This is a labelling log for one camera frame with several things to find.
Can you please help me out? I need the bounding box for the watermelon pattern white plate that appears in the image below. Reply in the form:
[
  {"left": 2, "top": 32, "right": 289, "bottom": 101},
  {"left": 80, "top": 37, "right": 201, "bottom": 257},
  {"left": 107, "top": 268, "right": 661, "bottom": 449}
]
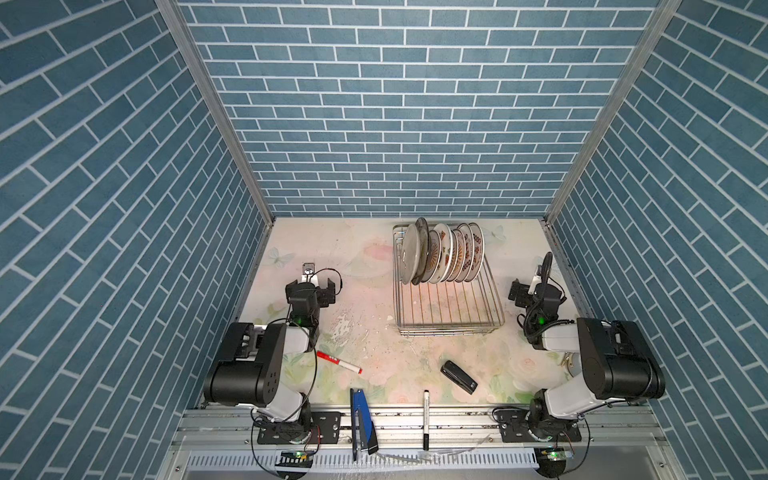
[{"left": 429, "top": 223, "right": 455, "bottom": 283}]

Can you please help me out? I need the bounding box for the white slotted cable duct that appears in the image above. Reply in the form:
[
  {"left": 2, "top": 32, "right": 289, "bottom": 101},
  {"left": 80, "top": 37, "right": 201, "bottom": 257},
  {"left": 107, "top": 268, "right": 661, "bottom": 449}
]
[{"left": 186, "top": 448, "right": 539, "bottom": 473}]

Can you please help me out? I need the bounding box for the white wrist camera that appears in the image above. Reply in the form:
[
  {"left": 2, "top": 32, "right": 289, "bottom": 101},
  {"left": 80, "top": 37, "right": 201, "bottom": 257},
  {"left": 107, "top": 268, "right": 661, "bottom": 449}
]
[
  {"left": 528, "top": 274, "right": 542, "bottom": 295},
  {"left": 301, "top": 262, "right": 317, "bottom": 284}
]

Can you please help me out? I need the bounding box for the blue black box cutter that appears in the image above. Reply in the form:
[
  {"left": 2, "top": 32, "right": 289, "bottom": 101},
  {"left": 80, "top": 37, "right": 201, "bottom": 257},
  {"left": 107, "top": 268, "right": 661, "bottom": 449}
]
[{"left": 350, "top": 389, "right": 379, "bottom": 462}]

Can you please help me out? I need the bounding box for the aluminium front rail frame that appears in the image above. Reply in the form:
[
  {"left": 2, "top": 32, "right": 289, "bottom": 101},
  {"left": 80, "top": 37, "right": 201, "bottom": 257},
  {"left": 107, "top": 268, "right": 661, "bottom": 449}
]
[{"left": 158, "top": 405, "right": 684, "bottom": 479}]

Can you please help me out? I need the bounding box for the black white marker pen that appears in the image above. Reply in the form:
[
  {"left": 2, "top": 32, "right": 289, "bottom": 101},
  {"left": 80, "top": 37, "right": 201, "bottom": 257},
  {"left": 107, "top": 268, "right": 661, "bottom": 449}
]
[{"left": 422, "top": 390, "right": 430, "bottom": 452}]

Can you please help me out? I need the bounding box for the red white marker pen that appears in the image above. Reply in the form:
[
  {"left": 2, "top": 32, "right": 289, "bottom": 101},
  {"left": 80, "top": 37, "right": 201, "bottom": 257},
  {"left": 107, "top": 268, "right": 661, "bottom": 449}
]
[{"left": 316, "top": 351, "right": 362, "bottom": 374}]

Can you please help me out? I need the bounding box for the black rimmed cream plate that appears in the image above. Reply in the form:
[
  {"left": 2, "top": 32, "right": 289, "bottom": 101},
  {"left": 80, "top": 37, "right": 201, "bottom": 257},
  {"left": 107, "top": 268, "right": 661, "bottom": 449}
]
[{"left": 411, "top": 217, "right": 429, "bottom": 285}]

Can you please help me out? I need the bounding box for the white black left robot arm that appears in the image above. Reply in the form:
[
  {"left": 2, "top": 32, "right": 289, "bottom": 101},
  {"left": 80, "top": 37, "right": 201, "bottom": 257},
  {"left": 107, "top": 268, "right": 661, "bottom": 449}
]
[{"left": 203, "top": 274, "right": 343, "bottom": 430}]

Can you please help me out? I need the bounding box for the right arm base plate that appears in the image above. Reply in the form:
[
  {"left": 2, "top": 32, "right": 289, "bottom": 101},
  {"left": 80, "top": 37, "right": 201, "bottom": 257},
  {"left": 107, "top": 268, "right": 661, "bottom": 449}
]
[{"left": 490, "top": 407, "right": 582, "bottom": 443}]

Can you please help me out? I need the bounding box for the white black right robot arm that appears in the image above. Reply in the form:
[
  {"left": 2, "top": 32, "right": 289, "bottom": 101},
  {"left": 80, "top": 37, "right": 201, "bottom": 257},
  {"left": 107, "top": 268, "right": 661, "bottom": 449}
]
[{"left": 509, "top": 253, "right": 666, "bottom": 438}]

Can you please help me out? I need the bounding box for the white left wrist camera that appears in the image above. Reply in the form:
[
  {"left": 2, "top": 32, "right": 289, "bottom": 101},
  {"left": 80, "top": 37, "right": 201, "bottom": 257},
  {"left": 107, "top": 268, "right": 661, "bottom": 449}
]
[{"left": 301, "top": 262, "right": 317, "bottom": 284}]

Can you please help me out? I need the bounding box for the rearmost floral patterned plate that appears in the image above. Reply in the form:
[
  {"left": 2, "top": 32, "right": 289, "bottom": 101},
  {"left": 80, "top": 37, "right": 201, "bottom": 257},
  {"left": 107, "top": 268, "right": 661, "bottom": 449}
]
[{"left": 466, "top": 222, "right": 485, "bottom": 282}]

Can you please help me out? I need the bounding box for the grey ribbed plate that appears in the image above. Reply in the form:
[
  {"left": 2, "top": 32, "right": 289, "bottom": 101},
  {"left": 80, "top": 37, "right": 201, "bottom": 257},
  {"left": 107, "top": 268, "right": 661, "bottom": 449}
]
[{"left": 398, "top": 224, "right": 419, "bottom": 284}]

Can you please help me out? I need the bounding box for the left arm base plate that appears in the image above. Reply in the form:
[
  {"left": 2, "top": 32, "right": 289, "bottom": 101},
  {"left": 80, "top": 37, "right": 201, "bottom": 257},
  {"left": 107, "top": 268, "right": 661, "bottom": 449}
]
[{"left": 256, "top": 411, "right": 342, "bottom": 445}]

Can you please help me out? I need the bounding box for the chrome wire dish rack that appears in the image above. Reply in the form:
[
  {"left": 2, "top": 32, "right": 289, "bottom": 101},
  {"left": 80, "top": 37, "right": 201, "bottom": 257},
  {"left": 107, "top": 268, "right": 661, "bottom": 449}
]
[{"left": 392, "top": 260, "right": 506, "bottom": 336}]

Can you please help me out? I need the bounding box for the orange sunburst white plate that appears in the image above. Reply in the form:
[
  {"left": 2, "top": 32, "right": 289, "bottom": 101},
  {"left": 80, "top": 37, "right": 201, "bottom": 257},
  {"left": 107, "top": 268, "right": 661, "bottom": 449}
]
[{"left": 421, "top": 229, "right": 441, "bottom": 283}]

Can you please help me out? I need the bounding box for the black stapler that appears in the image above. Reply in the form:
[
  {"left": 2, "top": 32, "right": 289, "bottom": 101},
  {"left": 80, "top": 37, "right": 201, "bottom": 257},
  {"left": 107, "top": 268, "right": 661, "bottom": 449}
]
[{"left": 440, "top": 360, "right": 478, "bottom": 395}]

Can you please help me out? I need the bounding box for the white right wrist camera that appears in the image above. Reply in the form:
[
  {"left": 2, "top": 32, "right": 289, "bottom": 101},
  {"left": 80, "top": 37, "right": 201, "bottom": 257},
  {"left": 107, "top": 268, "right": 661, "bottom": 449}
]
[{"left": 528, "top": 274, "right": 542, "bottom": 295}]

